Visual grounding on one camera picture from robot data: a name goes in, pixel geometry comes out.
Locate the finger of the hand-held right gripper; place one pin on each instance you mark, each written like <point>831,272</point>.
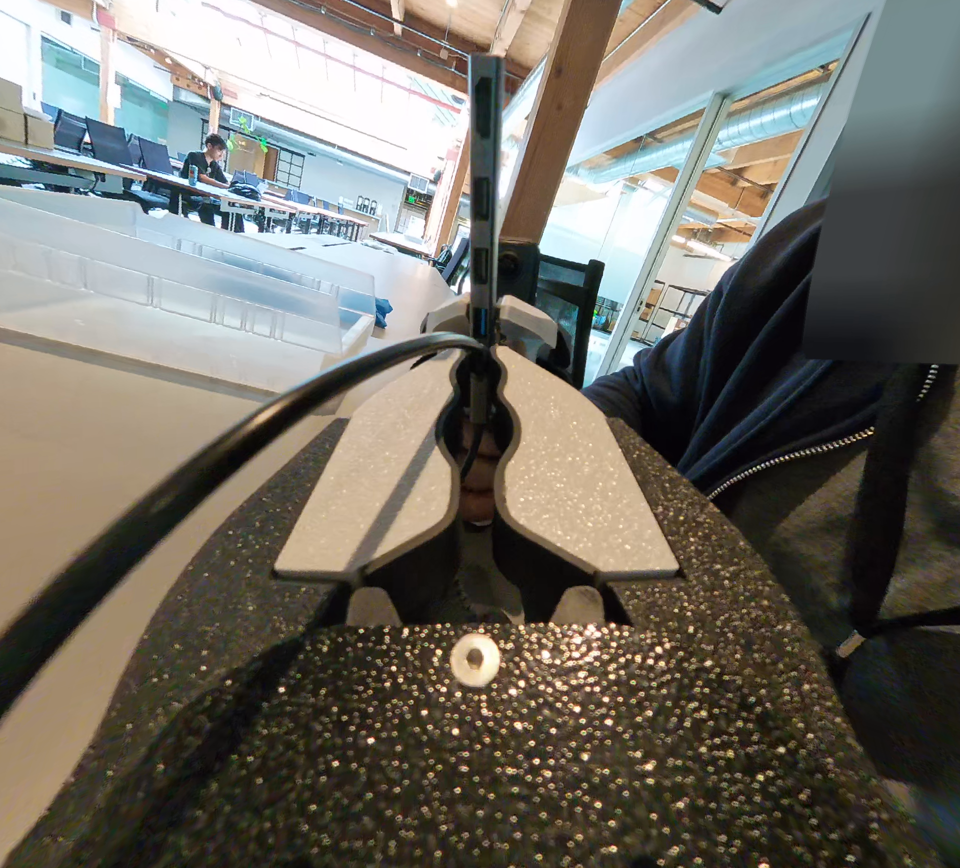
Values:
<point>528,321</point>
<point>447,316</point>

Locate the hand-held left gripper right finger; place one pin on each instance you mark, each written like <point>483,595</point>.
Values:
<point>578,486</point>

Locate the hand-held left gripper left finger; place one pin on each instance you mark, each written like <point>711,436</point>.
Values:
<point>375,486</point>

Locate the clear plastic bin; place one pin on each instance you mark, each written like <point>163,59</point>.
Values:
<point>165,313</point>

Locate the person's right forearm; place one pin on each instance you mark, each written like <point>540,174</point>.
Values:
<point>630,396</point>

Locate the person's right hand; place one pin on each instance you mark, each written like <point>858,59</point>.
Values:
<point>477,501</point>

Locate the black office chair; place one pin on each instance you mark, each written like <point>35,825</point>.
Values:
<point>567,306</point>

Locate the blue cloth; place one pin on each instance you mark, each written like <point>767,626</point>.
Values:
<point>383,310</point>

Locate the person's torso in dark jacket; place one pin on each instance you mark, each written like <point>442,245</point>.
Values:
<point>810,418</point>

